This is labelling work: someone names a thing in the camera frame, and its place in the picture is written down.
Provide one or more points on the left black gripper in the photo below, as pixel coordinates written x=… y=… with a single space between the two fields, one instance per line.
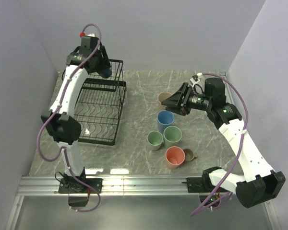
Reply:
x=105 y=62

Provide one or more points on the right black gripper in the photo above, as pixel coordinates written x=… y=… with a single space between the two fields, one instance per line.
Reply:
x=173 y=101

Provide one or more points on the dark blue glazed mug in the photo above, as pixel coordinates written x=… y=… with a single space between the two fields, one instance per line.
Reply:
x=106 y=73

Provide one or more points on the olive ceramic mug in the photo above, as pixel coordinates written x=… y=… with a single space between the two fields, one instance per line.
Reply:
x=189 y=154

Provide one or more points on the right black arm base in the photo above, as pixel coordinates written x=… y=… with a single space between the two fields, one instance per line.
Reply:
x=196 y=185

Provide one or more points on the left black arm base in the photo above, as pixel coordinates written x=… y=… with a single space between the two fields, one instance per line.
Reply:
x=74 y=187

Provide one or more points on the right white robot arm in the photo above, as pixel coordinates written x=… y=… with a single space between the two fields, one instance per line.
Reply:
x=259 y=182

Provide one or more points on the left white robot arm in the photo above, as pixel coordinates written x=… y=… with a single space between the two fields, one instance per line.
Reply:
x=90 y=57

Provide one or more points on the beige plastic cup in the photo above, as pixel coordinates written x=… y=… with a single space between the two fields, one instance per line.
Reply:
x=163 y=96

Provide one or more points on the blue plastic cup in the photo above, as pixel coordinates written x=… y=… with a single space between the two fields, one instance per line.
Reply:
x=164 y=119

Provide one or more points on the large green plastic cup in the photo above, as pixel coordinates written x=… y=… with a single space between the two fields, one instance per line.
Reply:
x=172 y=136

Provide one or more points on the small green plastic cup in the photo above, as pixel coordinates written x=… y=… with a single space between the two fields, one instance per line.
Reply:
x=155 y=140

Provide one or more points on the pink plastic cup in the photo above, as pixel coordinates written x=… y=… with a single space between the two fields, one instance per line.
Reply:
x=175 y=156

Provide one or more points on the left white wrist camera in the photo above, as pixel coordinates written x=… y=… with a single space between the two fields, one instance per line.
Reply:
x=88 y=37

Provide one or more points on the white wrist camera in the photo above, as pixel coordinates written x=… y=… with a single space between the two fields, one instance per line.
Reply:
x=88 y=37
x=195 y=79

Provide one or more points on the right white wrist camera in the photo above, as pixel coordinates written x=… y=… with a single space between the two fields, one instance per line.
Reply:
x=195 y=79

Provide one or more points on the black wire dish rack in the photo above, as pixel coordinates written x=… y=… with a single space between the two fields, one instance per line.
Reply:
x=99 y=106

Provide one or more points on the aluminium mounting rail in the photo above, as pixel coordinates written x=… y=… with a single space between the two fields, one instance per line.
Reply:
x=114 y=185

